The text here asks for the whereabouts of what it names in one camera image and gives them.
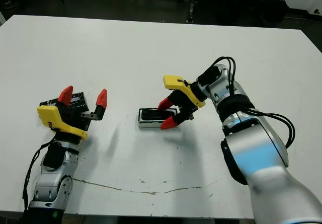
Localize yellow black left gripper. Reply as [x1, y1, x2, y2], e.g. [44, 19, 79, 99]
[37, 85, 108, 141]

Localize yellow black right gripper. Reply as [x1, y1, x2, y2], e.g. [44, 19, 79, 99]
[157, 74, 207, 130]

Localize white camera box base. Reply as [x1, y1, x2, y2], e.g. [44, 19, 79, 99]
[137, 107, 182, 130]

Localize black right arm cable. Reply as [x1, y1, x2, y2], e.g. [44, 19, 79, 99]
[212, 56, 295, 149]

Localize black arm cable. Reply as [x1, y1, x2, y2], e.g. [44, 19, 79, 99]
[212, 56, 295, 149]
[22, 139, 55, 211]

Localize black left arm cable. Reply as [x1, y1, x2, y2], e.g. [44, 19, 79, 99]
[22, 139, 55, 211]

